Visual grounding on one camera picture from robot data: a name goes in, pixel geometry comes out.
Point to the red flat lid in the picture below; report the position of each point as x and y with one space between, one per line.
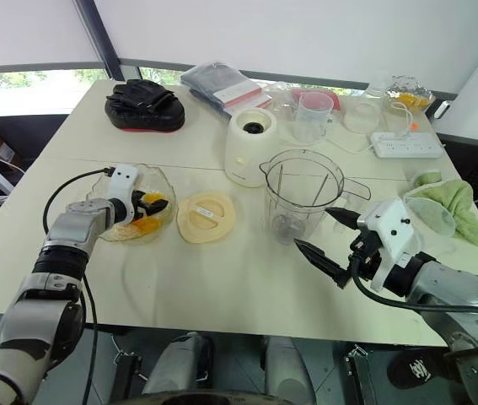
336 101

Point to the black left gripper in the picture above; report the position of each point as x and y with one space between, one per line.
137 210

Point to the orange segment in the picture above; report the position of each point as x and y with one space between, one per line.
156 196
146 226

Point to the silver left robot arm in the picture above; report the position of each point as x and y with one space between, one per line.
74 228

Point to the plastic bag of packets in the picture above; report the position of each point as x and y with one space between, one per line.
226 86

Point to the clear glass leaf dish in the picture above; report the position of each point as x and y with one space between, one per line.
160 181

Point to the clear bag of orange pieces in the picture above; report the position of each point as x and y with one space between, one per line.
410 97

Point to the grey wall switch box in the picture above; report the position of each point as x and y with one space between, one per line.
442 110

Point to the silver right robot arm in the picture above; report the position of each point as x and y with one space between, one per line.
453 287

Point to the cream blender lid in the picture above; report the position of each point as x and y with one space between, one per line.
206 217

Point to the grey rounded housing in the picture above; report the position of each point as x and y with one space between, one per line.
283 367
179 363

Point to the cream blender base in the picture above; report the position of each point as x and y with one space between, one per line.
249 143

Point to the clear measuring cup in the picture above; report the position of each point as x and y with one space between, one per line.
312 118

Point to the clear glass bowl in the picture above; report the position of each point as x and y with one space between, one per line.
361 118

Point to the white mesh strainer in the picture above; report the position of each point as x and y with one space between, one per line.
430 215

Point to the black padded mitt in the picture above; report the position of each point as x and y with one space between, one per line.
146 109

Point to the crumpled clear plastic bag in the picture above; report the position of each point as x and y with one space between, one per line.
278 97

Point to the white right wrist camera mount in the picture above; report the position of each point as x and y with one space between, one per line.
390 230

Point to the green towel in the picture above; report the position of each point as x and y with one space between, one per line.
464 202

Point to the black pad with white print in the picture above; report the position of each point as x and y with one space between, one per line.
420 369

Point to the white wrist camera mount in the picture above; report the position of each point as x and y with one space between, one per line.
121 181
390 230

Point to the clear blender jar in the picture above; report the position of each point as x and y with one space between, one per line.
302 198

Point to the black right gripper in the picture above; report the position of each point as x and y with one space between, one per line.
367 253

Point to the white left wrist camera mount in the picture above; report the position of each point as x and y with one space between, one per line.
121 181

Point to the dark window frame post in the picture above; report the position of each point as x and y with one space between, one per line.
99 40

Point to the white power strip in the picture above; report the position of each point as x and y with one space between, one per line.
407 145

